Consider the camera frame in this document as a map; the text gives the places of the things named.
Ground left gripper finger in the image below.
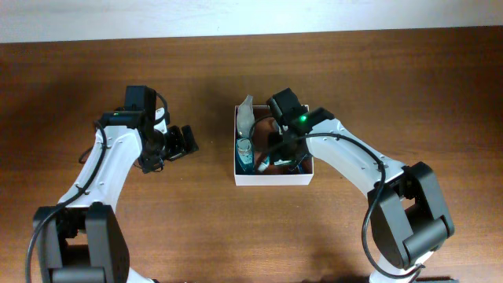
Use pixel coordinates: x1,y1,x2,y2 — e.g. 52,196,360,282
182,125,199,154
163,126,186,161

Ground white sachet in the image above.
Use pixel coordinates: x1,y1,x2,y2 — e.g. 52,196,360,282
274,160,292,166

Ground green toothpaste tube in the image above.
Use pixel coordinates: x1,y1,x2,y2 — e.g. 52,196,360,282
257,155,270,173

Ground teal mouthwash bottle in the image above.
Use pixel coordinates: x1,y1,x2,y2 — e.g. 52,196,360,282
235,138,255,175

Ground clear spray bottle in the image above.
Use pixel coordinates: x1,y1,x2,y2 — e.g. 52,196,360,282
236,95,255,138

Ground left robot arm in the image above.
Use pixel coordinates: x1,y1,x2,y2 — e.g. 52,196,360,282
24,86,199,282

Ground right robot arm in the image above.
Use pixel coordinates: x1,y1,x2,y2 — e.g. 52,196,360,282
266,88,455,282

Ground white cardboard box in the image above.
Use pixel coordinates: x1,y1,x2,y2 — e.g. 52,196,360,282
233,104,315,187

